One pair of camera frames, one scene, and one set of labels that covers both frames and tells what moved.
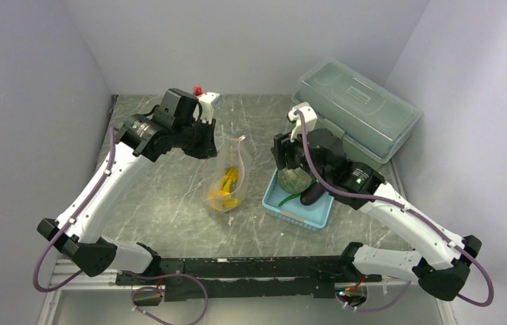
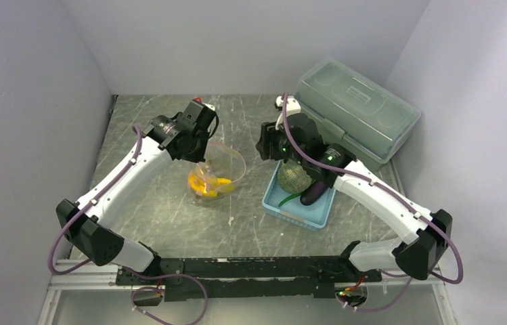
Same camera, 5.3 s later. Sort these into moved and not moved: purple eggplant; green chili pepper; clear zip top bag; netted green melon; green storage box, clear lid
Moved: clear zip top bag
Not moved: green chili pepper; green storage box, clear lid; purple eggplant; netted green melon
